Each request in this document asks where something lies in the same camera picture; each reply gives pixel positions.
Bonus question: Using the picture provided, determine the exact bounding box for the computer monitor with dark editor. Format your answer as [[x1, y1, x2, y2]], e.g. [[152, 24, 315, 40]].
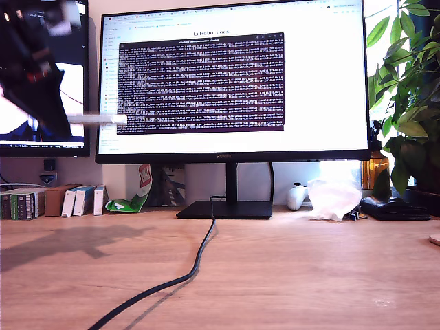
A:
[[0, 0, 91, 158]]

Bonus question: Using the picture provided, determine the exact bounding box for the thin black monitor cable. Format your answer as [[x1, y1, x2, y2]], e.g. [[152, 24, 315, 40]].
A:
[[268, 161, 276, 207]]

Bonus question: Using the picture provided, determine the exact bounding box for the white and blue box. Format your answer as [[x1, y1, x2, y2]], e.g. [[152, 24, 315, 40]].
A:
[[93, 184, 108, 217], [73, 185, 97, 217], [61, 188, 83, 218]]

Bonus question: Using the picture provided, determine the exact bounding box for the thin white cable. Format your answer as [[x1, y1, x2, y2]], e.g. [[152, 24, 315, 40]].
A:
[[0, 181, 45, 190]]

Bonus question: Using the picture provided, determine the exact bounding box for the green printed box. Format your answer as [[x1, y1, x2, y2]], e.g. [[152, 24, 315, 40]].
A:
[[11, 191, 37, 221]]

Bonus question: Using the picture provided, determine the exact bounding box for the thick black power cable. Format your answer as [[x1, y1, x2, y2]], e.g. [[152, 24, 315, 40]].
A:
[[87, 195, 228, 330]]

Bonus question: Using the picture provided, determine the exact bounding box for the silver metallic laser pointer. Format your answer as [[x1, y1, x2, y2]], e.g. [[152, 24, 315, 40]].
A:
[[67, 114, 129, 125]]

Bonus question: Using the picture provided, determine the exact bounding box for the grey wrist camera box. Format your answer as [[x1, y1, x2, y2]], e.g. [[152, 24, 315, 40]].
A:
[[46, 1, 83, 37]]

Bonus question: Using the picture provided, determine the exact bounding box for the white crumpled plastic bag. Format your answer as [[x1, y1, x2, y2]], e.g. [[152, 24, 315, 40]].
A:
[[307, 177, 364, 222]]

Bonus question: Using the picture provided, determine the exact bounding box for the wide Huawei computer monitor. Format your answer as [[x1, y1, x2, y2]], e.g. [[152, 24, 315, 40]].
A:
[[95, 0, 374, 220]]

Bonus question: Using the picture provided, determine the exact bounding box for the amber glass pump bottle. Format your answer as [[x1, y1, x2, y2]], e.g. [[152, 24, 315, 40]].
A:
[[360, 120, 391, 192]]

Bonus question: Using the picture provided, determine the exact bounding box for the dark patterned card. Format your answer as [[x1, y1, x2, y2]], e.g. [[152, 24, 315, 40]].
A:
[[151, 163, 187, 207]]

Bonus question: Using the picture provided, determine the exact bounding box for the dark printed box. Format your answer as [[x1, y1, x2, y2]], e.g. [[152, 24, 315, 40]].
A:
[[0, 192, 13, 221]]

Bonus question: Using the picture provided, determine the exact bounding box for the blue shield badge device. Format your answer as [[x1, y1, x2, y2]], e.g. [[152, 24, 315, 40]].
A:
[[38, 170, 58, 188]]

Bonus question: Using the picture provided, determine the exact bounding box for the black leather wallet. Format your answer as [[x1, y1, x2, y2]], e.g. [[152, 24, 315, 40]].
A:
[[360, 195, 432, 221]]

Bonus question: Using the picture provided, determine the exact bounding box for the white game controller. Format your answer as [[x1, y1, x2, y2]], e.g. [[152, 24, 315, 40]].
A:
[[287, 181, 310, 211]]

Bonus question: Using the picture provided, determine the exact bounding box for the green and red snack bag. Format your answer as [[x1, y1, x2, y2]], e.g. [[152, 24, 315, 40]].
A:
[[104, 163, 154, 214]]

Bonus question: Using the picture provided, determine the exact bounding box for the green leafy houseplant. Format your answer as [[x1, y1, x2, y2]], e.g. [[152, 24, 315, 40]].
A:
[[366, 0, 440, 197]]

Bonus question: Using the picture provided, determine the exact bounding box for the black rectangular plant pot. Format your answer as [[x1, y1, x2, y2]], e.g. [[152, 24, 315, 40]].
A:
[[401, 187, 440, 216]]

